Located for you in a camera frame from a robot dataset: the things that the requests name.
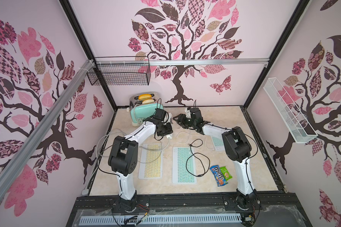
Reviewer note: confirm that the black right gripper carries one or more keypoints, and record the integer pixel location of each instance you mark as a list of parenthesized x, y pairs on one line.
[(186, 121)]

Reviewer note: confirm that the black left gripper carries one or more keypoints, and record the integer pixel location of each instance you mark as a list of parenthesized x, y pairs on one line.
[(168, 131)]

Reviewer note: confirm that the yellow wireless keyboard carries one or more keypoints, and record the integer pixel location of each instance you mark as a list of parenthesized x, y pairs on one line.
[(151, 161)]

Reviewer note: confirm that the green wireless keyboard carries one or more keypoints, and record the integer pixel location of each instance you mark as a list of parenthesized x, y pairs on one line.
[(183, 166), (217, 143)]

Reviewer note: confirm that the white power strip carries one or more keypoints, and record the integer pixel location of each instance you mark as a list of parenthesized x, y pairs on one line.
[(168, 126)]

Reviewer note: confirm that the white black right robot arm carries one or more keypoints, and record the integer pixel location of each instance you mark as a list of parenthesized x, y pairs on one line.
[(236, 146)]

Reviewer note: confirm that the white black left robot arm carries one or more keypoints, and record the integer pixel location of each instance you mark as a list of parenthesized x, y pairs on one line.
[(123, 157)]

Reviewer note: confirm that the mint green toaster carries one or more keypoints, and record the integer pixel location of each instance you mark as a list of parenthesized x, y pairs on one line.
[(142, 106)]

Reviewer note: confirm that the blue candy bag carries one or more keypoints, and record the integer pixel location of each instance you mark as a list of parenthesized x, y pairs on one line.
[(218, 175)]

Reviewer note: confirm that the green snack packet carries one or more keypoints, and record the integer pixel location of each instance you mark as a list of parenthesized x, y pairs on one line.
[(225, 172)]

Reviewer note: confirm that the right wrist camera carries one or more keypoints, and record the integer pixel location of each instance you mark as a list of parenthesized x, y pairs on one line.
[(189, 112)]

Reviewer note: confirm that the black wire basket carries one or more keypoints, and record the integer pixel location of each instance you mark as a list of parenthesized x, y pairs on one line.
[(120, 71)]

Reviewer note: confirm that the aluminium rail back wall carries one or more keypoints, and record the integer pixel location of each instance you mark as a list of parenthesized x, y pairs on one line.
[(191, 62)]

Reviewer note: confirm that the aluminium rail wall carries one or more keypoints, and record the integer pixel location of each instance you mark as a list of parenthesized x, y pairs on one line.
[(17, 163), (191, 62)]

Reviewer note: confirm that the white slotted cable duct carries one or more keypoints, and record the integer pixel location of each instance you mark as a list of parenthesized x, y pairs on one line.
[(158, 219)]

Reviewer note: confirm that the white wire shelf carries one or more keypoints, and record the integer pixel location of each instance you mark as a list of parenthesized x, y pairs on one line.
[(284, 99)]

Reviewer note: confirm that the aluminium rail left wall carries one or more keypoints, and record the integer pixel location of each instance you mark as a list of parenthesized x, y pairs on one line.
[(17, 163)]

